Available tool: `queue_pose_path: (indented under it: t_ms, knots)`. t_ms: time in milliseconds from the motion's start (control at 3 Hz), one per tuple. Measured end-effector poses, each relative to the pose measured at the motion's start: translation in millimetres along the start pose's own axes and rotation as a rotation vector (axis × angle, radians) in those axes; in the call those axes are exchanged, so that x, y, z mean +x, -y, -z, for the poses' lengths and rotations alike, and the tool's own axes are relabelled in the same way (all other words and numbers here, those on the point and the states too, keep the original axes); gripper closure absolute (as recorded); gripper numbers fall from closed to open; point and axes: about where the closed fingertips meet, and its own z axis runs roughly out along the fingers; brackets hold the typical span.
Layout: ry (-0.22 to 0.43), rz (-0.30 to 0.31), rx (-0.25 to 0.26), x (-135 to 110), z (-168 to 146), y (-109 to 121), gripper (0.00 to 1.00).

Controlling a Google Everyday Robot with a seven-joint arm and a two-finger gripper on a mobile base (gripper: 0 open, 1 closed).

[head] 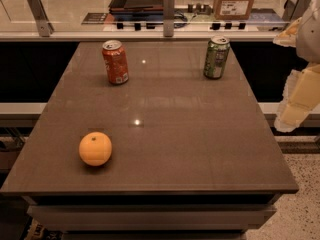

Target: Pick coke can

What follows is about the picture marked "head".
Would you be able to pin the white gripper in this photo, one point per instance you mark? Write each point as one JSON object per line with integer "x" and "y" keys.
{"x": 311, "y": 34}

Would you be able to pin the metal glass bracket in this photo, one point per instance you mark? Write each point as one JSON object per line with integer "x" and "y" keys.
{"x": 44, "y": 27}
{"x": 168, "y": 18}
{"x": 293, "y": 9}

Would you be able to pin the orange fruit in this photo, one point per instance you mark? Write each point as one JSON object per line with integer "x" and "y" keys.
{"x": 95, "y": 149}

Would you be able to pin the cardboard box with label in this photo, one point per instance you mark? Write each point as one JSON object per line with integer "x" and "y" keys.
{"x": 232, "y": 9}

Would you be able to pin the red coke can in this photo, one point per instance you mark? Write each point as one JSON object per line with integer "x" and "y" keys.
{"x": 114, "y": 56}

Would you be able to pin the middle metal glass bracket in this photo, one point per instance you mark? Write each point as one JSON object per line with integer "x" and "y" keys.
{"x": 168, "y": 18}

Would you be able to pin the right metal glass bracket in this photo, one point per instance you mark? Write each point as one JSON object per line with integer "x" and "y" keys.
{"x": 293, "y": 9}

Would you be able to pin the left metal glass bracket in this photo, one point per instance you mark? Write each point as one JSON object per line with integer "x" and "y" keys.
{"x": 44, "y": 27}

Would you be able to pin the green soda can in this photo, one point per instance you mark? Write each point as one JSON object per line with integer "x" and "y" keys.
{"x": 216, "y": 57}

